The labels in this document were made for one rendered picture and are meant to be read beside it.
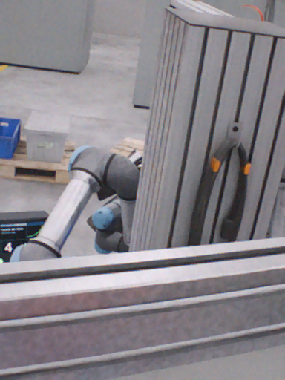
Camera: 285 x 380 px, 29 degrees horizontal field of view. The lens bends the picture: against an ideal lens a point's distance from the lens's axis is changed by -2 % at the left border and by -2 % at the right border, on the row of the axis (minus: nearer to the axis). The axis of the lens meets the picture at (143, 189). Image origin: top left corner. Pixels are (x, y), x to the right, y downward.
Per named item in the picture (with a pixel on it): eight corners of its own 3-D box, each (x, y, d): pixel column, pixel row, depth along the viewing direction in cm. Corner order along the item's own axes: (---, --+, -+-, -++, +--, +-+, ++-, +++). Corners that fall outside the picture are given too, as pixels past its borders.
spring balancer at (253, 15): (234, 33, 284) (228, 33, 279) (239, 2, 278) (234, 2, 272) (262, 39, 277) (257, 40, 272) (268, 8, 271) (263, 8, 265)
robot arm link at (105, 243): (115, 260, 212) (119, 235, 208) (89, 251, 215) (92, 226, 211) (123, 251, 219) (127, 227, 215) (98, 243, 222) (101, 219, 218)
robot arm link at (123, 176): (151, 155, 181) (154, 247, 216) (120, 147, 185) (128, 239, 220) (136, 178, 174) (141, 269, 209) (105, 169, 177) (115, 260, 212)
